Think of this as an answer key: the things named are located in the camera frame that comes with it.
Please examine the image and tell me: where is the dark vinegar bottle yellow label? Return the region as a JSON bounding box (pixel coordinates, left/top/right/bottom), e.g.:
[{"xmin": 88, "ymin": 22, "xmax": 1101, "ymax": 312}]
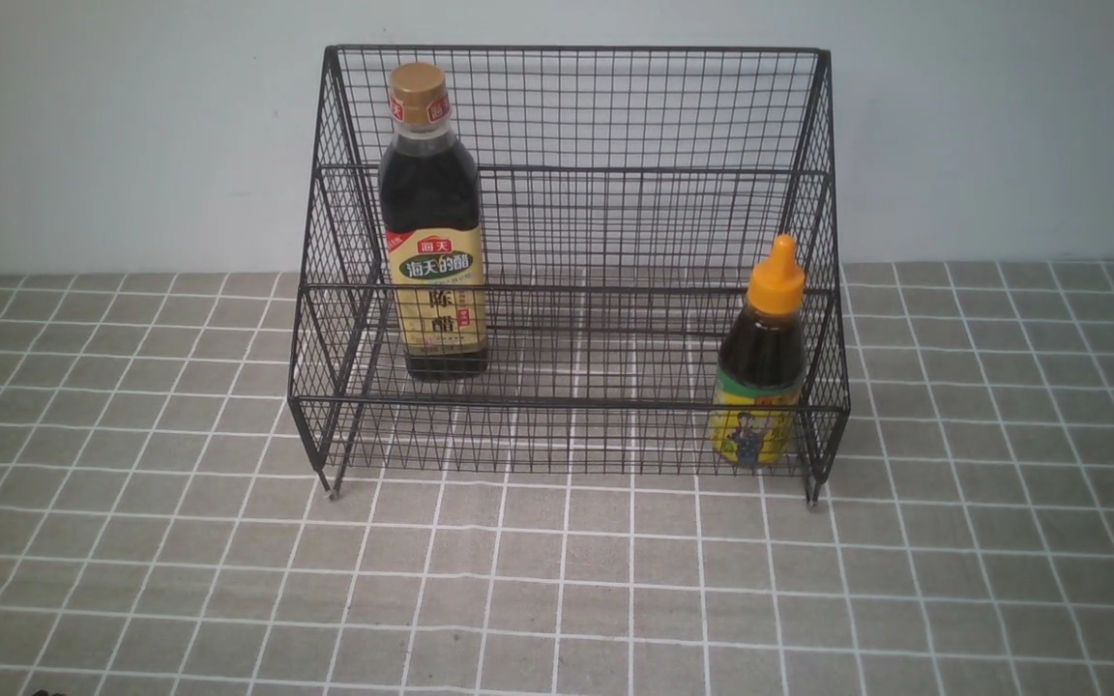
[{"xmin": 377, "ymin": 62, "xmax": 489, "ymax": 382}]

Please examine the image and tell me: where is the black wire mesh shelf rack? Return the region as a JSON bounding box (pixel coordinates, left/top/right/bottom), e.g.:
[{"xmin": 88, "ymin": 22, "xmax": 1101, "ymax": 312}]
[{"xmin": 286, "ymin": 43, "xmax": 852, "ymax": 507}]

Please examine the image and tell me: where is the grey grid-pattern tablecloth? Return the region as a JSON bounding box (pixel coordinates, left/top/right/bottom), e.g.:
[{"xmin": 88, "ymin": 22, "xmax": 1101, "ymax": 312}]
[{"xmin": 0, "ymin": 263, "xmax": 1114, "ymax": 695}]

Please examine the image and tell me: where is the small orange-capped sauce bottle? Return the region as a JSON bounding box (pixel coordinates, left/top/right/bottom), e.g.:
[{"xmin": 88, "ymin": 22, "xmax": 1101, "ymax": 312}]
[{"xmin": 709, "ymin": 234, "xmax": 807, "ymax": 467}]

